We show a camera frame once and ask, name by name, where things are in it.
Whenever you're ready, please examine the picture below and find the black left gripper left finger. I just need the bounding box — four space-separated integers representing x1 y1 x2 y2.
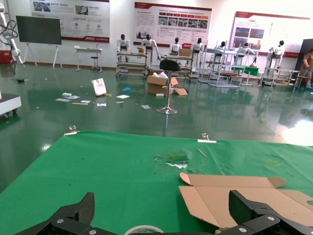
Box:
14 192 118 235

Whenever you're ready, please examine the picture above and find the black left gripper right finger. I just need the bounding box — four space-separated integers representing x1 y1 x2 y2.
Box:
216 190 313 235

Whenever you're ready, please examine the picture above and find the open brown cardboard box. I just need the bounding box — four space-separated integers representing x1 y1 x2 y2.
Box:
179 172 313 230

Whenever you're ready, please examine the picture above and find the open cardboard box with papers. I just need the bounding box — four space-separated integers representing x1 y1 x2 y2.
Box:
146 70 188 96

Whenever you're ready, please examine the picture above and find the red box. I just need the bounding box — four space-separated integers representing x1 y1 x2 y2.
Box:
0 50 13 65

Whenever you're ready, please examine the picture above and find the green table cloth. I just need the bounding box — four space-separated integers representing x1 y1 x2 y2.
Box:
0 130 313 235

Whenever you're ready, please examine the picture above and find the white tape roll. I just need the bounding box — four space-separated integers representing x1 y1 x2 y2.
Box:
126 225 166 235

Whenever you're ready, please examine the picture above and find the silver binder clip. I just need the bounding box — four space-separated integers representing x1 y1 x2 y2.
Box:
64 125 80 136
197 133 218 143

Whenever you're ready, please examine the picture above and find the red white paper bag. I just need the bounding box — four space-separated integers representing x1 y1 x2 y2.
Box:
91 78 108 97

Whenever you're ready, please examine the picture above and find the white mobile base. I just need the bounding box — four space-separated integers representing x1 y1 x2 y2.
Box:
0 94 22 119

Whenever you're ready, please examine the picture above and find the table with green cloth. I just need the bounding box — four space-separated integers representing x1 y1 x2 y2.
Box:
231 65 260 86

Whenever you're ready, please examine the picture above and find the low metal workbench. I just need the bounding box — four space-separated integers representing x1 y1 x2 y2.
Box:
261 67 301 88

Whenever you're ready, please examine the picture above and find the small black stool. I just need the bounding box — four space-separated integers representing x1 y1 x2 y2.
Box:
90 56 100 71

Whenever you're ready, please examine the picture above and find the metal shelf workbench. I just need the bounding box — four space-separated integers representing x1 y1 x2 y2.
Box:
115 50 149 78
160 54 194 79

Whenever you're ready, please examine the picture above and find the person in brown clothes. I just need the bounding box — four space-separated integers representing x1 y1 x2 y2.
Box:
300 48 313 88

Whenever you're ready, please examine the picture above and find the white humanoid robot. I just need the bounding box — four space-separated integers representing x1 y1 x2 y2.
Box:
234 41 259 65
116 34 130 63
140 34 161 69
190 37 205 72
268 39 286 75
169 37 183 56
213 40 227 65

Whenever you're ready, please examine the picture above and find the black chrome bar stool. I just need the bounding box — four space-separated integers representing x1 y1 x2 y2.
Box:
156 59 181 115

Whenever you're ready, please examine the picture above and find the white table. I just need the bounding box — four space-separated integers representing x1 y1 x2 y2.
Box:
74 46 103 72

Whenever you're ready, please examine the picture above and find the black panel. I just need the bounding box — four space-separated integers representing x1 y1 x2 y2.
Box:
294 38 313 85

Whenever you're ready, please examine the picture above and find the black display screen on stand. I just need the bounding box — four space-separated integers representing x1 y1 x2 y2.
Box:
16 16 64 70

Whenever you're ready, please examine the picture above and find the grey metal frame rack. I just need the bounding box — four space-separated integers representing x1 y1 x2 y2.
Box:
198 47 245 88

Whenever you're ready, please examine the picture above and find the red white wall poster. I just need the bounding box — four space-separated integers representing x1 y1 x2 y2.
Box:
134 1 213 47
230 10 311 57
29 0 111 44

